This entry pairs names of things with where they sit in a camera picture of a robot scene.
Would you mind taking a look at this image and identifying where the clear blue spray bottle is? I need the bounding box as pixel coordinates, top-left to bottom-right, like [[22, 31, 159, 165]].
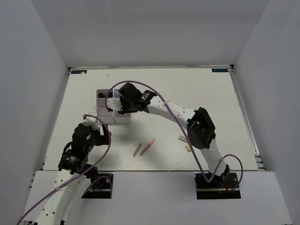
[[114, 90, 120, 98]]

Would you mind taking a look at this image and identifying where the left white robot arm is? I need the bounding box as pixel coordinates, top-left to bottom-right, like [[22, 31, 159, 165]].
[[33, 121, 111, 225]]

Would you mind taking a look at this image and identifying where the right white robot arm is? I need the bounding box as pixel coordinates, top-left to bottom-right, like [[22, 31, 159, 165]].
[[119, 82, 230, 188]]

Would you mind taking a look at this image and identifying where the right white compartment organizer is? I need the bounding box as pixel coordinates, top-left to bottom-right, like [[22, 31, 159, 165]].
[[113, 89, 132, 124]]

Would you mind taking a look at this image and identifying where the white compartment organizer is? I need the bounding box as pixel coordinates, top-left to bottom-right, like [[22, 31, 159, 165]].
[[113, 89, 132, 124], [96, 89, 115, 124]]

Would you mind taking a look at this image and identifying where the left white compartment organizer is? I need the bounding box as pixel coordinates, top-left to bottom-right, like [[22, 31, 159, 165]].
[[96, 89, 115, 124]]

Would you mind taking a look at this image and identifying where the yellow highlighter pen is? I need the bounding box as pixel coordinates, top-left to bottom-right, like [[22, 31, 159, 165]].
[[133, 137, 145, 157]]

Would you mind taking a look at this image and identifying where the orange highlighter pen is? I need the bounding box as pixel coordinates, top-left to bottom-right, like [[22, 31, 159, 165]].
[[139, 139, 156, 156]]

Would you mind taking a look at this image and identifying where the left blue table label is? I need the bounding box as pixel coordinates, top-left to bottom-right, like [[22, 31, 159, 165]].
[[71, 70, 87, 74]]

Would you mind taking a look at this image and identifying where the blue table label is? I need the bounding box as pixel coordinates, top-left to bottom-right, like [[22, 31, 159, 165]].
[[211, 68, 228, 73], [71, 70, 87, 74]]

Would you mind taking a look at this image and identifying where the white dirty eraser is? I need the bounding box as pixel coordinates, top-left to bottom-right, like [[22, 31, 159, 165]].
[[179, 135, 187, 143]]

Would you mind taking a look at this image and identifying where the small yellow eraser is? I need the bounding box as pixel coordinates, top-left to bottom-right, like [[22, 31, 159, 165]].
[[185, 145, 191, 152]]

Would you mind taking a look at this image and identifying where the right blue table label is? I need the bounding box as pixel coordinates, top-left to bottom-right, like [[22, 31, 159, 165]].
[[211, 68, 228, 73]]

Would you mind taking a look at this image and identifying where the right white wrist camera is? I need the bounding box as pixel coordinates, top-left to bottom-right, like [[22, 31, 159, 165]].
[[106, 98, 123, 112]]

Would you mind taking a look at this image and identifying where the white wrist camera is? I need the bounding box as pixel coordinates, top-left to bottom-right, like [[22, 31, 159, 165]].
[[106, 98, 123, 112], [82, 112, 99, 130]]

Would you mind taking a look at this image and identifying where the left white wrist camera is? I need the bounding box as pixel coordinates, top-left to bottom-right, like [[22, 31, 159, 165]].
[[82, 112, 99, 130]]

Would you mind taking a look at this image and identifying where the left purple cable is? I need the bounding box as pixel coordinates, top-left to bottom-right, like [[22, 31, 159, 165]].
[[17, 114, 112, 225]]

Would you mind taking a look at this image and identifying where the purple cable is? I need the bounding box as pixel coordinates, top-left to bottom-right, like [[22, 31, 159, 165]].
[[105, 80, 244, 191], [17, 114, 112, 225]]

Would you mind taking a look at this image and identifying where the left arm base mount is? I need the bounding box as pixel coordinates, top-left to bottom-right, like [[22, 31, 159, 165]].
[[82, 172, 114, 199]]

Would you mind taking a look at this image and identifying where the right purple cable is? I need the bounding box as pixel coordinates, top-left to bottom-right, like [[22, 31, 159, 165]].
[[105, 80, 244, 191]]

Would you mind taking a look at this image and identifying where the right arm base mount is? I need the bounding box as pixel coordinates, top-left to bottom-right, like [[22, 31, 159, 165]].
[[194, 172, 241, 200]]

